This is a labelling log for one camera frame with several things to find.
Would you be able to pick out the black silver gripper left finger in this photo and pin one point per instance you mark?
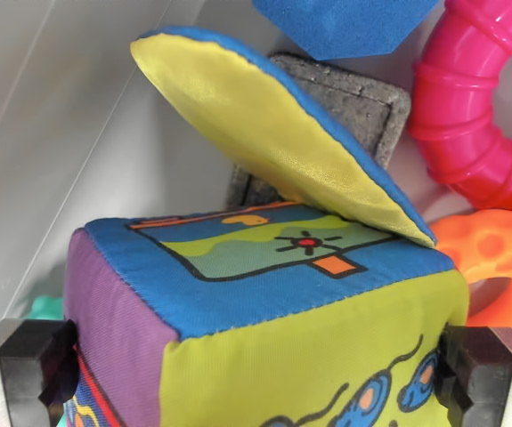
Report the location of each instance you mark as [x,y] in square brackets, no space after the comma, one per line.
[19,373]

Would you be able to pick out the black silver gripper right finger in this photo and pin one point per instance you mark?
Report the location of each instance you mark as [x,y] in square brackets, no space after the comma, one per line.
[482,378]

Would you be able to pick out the green blue fabric flap cube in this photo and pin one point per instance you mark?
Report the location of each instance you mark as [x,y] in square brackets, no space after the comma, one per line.
[260,311]

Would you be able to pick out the grey plastic bin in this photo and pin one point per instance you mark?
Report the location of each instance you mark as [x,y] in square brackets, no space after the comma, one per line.
[59,133]

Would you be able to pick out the teal bumpy rubber ball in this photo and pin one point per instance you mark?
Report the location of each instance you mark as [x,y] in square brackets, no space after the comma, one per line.
[48,307]

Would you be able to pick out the grey square sponge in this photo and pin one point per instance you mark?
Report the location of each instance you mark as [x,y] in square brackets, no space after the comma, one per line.
[362,111]

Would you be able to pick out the blue foam octagonal block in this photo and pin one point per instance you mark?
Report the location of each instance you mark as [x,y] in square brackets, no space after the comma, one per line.
[344,24]

